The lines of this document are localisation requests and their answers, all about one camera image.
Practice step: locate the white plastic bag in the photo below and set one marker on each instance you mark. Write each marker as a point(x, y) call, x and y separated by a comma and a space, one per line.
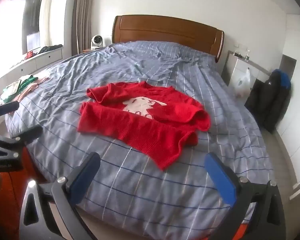
point(242, 84)

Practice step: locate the red knit sweater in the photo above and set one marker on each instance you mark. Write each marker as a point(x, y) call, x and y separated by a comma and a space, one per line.
point(157, 121)

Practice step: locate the white round fan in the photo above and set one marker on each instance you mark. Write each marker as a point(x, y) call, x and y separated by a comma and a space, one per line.
point(96, 42)

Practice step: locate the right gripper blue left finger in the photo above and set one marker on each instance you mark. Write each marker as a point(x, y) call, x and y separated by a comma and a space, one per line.
point(36, 218)

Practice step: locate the red item on cabinet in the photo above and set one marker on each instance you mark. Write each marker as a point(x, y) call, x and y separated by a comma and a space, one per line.
point(29, 55)

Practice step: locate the white nightstand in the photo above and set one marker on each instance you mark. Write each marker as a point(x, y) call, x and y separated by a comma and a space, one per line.
point(237, 69)

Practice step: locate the wooden headboard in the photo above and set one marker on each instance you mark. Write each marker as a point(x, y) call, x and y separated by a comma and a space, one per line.
point(188, 33)

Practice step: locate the beige curtain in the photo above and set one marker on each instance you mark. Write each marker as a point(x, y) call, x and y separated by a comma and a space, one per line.
point(81, 26)

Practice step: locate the black and blue jacket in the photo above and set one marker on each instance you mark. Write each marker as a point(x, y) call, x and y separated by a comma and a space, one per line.
point(267, 100)

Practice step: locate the dark clothes on cabinet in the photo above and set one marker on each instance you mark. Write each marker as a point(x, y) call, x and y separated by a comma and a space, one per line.
point(49, 48)

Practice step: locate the green garment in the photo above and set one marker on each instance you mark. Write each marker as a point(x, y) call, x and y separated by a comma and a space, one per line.
point(16, 88)

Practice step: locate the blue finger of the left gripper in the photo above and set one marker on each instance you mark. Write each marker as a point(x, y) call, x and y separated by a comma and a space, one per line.
point(8, 107)
point(29, 135)

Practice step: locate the white drawer cabinet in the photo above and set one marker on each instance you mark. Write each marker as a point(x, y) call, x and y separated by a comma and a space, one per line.
point(30, 66)

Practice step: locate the pink striped garment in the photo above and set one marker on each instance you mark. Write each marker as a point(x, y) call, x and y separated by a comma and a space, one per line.
point(30, 88)

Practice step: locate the blue plaid bed cover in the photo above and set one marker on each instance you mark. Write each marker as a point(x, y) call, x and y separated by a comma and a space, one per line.
point(129, 191)

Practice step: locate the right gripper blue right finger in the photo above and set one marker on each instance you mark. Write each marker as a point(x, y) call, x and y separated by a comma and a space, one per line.
point(268, 218)

